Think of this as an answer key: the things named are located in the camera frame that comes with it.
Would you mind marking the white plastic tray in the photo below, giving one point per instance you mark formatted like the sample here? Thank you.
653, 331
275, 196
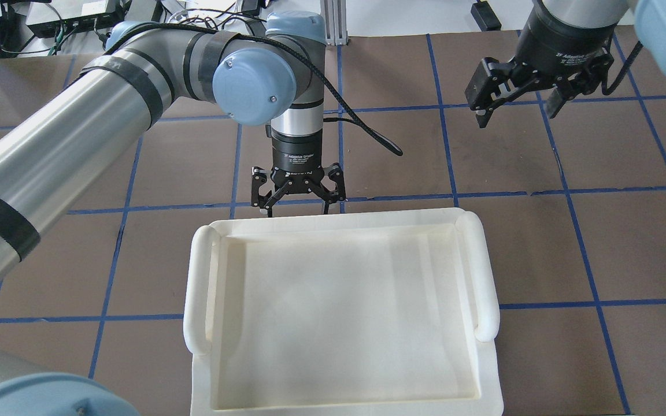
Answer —
382, 313

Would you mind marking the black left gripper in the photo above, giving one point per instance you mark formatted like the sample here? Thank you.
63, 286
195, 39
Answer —
296, 153

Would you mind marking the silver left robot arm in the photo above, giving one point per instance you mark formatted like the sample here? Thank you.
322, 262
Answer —
50, 159

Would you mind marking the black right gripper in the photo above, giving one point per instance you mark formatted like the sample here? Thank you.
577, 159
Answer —
558, 36

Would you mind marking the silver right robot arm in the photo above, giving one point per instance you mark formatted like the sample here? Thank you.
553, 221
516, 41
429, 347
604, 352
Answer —
565, 48

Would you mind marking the black network switch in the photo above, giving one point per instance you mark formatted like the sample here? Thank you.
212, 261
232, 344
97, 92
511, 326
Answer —
46, 19

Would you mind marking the aluminium frame post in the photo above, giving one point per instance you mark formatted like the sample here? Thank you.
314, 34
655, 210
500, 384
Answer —
334, 13

